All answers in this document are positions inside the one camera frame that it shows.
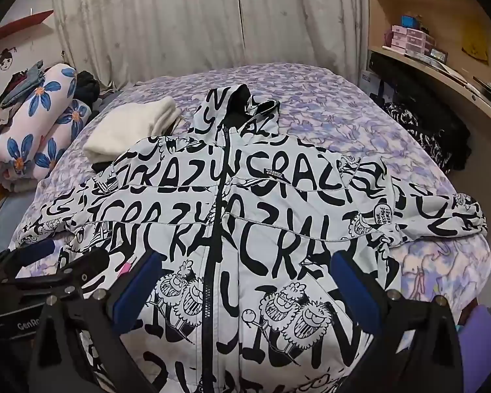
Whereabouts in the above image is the purple cloth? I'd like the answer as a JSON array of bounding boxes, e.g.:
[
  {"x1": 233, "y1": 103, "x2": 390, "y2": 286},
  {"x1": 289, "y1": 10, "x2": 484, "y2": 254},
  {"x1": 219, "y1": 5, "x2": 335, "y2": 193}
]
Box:
[{"x1": 458, "y1": 305, "x2": 491, "y2": 374}]

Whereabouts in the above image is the pale patterned curtain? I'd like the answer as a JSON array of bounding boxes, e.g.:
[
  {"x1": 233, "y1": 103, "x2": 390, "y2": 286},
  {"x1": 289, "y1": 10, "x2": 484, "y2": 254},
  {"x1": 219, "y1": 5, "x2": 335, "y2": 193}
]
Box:
[{"x1": 51, "y1": 0, "x2": 371, "y2": 91}]

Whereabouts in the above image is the cream folded garment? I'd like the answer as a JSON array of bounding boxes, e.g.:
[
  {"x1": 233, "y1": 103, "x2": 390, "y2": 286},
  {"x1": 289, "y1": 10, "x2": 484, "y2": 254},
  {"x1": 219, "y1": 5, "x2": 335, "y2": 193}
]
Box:
[{"x1": 83, "y1": 96, "x2": 184, "y2": 162}]

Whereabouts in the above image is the mustard yellow cloth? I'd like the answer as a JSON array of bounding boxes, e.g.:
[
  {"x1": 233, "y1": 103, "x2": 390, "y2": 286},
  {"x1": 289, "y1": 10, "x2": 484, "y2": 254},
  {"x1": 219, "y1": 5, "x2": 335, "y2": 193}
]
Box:
[{"x1": 462, "y1": 28, "x2": 490, "y2": 63}]

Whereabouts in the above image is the grey-blue garment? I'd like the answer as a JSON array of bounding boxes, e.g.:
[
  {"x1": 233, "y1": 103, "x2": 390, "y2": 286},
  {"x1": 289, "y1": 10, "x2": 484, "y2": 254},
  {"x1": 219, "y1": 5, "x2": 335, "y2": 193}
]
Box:
[{"x1": 0, "y1": 61, "x2": 45, "y2": 107}]

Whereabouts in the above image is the rolled blue floral quilt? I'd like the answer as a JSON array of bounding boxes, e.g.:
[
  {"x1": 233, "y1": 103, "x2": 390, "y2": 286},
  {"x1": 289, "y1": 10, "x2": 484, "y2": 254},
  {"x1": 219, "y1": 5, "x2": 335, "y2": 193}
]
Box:
[{"x1": 0, "y1": 62, "x2": 93, "y2": 191}]

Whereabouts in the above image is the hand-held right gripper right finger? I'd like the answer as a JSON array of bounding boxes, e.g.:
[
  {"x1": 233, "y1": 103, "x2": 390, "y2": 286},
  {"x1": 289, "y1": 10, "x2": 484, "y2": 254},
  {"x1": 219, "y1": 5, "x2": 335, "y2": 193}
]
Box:
[{"x1": 331, "y1": 250, "x2": 465, "y2": 393}]

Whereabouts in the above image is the grey-brown garment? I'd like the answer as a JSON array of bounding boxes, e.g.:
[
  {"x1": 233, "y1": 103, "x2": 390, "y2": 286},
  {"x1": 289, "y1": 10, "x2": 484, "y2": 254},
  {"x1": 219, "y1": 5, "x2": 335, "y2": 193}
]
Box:
[{"x1": 0, "y1": 105, "x2": 19, "y2": 137}]

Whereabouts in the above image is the grey bedsheet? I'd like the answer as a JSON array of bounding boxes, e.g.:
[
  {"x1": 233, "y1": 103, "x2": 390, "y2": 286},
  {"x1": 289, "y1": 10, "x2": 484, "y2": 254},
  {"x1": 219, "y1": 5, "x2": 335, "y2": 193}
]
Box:
[{"x1": 0, "y1": 190, "x2": 39, "y2": 254}]

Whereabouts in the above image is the black white patterned cloth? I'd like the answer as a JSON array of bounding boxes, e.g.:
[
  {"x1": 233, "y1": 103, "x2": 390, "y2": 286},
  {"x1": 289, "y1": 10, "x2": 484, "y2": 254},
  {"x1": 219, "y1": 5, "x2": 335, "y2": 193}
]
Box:
[{"x1": 382, "y1": 102, "x2": 454, "y2": 173}]

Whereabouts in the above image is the white labelled box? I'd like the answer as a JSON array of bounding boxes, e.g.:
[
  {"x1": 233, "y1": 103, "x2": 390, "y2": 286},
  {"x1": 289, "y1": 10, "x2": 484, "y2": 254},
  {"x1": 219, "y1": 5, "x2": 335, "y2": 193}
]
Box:
[{"x1": 358, "y1": 69, "x2": 390, "y2": 100}]

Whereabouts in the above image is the white black printed jacket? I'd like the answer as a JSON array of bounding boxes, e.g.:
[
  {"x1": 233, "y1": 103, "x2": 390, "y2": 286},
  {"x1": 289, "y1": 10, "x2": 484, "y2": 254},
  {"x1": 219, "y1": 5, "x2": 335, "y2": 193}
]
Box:
[{"x1": 16, "y1": 84, "x2": 487, "y2": 393}]

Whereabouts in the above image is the black clothes pile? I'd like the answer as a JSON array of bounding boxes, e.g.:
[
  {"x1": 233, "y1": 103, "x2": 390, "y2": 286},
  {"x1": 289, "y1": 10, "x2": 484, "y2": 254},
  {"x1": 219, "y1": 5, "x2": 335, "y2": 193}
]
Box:
[{"x1": 74, "y1": 70, "x2": 101, "y2": 110}]

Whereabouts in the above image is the red wall shelf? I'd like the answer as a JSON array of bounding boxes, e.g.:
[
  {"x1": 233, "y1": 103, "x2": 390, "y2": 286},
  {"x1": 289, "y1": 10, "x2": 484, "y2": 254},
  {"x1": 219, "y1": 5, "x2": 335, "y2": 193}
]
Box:
[{"x1": 0, "y1": 9, "x2": 55, "y2": 47}]

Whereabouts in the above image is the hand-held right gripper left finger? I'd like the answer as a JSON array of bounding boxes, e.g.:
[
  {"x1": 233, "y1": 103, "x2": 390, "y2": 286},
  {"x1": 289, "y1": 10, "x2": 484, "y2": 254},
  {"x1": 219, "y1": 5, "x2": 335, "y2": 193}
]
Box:
[{"x1": 28, "y1": 250, "x2": 164, "y2": 393}]

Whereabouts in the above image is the cartoon face wall sticker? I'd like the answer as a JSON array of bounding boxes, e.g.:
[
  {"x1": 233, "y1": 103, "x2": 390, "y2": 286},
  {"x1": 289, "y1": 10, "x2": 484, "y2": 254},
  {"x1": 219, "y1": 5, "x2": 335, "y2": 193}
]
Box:
[{"x1": 0, "y1": 47, "x2": 18, "y2": 73}]

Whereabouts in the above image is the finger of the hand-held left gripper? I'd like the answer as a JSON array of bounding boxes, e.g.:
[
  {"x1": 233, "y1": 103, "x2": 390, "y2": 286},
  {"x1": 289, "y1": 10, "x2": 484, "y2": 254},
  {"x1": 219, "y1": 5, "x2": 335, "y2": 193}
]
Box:
[
  {"x1": 0, "y1": 250, "x2": 112, "y2": 296},
  {"x1": 0, "y1": 238, "x2": 58, "y2": 284}
]

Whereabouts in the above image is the stack of pink boxes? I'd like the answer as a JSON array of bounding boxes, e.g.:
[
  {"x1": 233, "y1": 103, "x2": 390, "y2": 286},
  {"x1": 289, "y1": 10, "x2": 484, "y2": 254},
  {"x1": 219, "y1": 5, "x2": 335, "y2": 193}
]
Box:
[{"x1": 391, "y1": 25, "x2": 436, "y2": 55}]

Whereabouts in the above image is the purple cat print blanket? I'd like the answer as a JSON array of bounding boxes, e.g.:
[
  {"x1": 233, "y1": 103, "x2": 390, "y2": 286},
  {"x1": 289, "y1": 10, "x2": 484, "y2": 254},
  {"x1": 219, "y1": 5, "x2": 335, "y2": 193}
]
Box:
[{"x1": 18, "y1": 63, "x2": 491, "y2": 320}]

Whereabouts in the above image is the wooden shelf unit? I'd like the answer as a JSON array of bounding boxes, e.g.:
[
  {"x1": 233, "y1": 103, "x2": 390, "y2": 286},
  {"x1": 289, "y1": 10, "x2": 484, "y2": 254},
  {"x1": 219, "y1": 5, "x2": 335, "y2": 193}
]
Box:
[{"x1": 366, "y1": 0, "x2": 491, "y2": 152}]

